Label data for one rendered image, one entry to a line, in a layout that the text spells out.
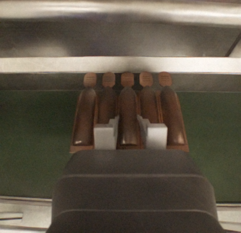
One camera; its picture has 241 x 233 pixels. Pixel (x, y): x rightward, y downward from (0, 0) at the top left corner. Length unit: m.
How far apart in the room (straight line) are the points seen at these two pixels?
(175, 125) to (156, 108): 0.02
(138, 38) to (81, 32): 0.09
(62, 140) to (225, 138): 0.21
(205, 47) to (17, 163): 0.34
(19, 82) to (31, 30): 0.09
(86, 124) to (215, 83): 0.20
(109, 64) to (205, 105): 0.15
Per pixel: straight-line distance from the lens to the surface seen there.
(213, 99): 0.28
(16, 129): 0.27
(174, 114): 0.16
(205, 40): 0.34
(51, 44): 0.35
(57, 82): 0.27
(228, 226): 0.67
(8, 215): 0.88
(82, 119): 0.16
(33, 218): 0.97
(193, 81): 0.26
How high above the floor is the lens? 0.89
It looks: 59 degrees down
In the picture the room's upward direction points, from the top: 1 degrees clockwise
